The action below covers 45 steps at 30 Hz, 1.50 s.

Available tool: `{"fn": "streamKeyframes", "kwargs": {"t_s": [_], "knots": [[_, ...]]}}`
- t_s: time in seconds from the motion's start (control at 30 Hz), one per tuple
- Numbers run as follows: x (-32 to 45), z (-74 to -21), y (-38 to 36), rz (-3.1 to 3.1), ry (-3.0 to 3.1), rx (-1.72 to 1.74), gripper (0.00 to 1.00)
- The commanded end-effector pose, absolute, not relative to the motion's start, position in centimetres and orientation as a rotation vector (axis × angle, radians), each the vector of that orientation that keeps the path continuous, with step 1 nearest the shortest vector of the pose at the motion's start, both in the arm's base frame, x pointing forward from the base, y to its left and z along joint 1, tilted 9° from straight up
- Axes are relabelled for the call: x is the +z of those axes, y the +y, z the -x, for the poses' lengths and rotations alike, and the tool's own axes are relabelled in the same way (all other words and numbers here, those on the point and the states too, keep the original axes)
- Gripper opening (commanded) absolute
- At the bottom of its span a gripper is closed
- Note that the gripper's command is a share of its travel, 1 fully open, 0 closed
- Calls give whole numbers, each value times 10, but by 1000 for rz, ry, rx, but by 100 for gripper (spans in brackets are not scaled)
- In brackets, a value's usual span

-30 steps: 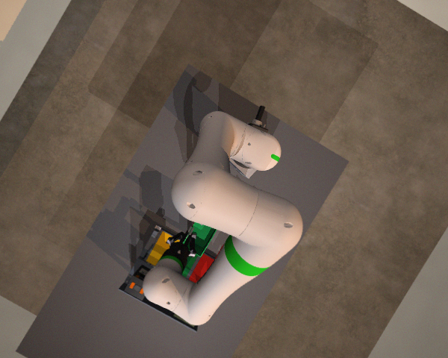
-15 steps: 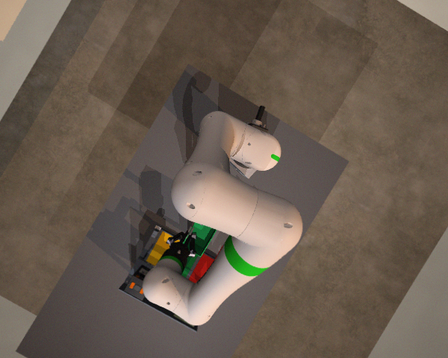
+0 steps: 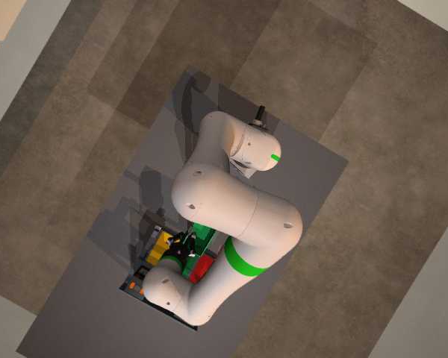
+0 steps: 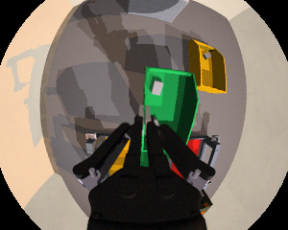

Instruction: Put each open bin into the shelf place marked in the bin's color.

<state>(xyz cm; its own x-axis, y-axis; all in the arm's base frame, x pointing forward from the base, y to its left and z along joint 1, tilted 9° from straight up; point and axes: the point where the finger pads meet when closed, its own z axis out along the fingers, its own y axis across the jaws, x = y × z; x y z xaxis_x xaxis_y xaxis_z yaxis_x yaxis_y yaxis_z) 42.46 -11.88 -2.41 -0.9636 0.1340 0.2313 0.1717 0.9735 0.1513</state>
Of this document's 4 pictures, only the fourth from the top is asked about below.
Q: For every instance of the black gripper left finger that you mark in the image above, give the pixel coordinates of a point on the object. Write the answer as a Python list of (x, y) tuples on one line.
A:
[(93, 169)]

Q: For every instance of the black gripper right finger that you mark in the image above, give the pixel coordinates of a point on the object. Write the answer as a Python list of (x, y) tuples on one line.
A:
[(163, 137)]

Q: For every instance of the yellow bin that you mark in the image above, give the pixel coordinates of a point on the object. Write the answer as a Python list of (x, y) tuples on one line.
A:
[(208, 72)]

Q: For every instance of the green bin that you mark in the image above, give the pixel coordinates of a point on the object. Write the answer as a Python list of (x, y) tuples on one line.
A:
[(178, 102)]

